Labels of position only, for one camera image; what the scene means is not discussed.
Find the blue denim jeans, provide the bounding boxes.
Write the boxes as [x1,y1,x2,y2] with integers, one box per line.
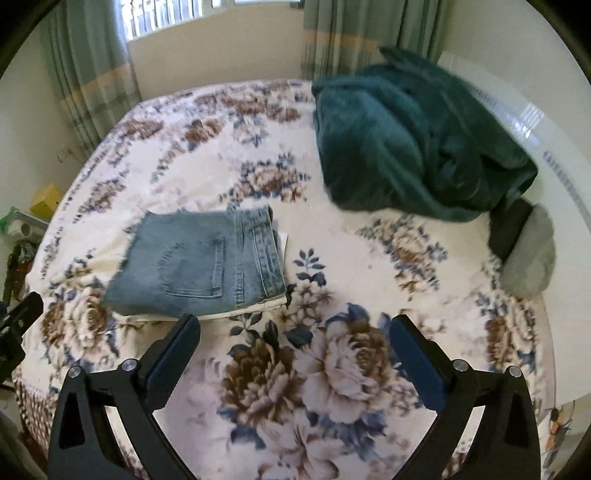
[102,206,287,318]

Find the barred bedroom window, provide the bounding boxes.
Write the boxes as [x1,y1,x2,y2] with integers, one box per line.
[118,0,304,41]

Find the grey pillow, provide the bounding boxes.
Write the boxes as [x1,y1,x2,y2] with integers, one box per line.
[500,204,557,298]

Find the floral bed blanket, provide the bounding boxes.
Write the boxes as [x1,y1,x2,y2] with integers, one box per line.
[14,80,554,479]

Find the green white floor clutter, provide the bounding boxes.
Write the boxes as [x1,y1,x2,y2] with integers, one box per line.
[1,207,48,244]

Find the yellow box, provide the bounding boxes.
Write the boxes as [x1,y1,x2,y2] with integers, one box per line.
[29,183,62,221]

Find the white bed headboard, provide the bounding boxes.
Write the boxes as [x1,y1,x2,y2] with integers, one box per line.
[438,52,590,403]

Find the white folded garment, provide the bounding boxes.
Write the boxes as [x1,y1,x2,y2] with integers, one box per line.
[104,225,287,319]

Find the dark green fleece blanket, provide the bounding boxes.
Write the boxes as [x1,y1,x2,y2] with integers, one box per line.
[311,47,538,222]

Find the left green striped curtain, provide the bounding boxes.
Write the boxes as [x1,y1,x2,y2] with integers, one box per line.
[40,0,141,156]

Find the green striped curtain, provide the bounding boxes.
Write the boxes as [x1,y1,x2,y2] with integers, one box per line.
[40,0,141,156]
[301,0,451,80]

